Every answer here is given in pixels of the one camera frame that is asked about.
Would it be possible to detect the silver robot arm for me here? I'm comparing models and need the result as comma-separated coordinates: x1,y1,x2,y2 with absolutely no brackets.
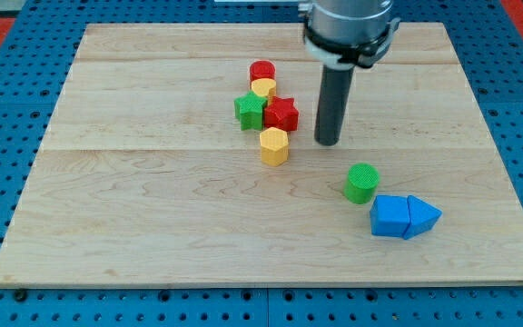
298,0,400,71

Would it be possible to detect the yellow hexagon block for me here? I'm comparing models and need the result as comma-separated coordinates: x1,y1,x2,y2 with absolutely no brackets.
259,127,289,166

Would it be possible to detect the red star block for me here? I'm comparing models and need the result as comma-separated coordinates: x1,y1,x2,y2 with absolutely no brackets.
263,96,299,132

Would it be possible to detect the green star block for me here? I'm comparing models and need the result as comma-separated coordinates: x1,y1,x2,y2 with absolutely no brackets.
233,91,267,131

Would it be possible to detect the yellow heart block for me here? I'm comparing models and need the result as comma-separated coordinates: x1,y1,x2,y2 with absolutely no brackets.
251,78,277,104

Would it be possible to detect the light wooden board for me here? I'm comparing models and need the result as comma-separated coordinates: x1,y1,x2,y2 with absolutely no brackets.
0,23,523,289

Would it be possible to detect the red cylinder block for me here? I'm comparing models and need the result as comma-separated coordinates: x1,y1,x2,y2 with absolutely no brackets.
249,60,276,82

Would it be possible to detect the green cylinder block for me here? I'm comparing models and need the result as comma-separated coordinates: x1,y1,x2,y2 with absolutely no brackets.
343,163,380,204

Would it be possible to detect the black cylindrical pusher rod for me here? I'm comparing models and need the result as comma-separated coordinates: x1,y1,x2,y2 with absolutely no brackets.
314,65,354,146

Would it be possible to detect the blue cube block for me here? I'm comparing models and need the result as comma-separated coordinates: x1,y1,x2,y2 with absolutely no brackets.
370,195,410,237

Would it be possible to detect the blue triangle block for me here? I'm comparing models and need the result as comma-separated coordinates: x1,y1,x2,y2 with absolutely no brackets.
403,195,442,239

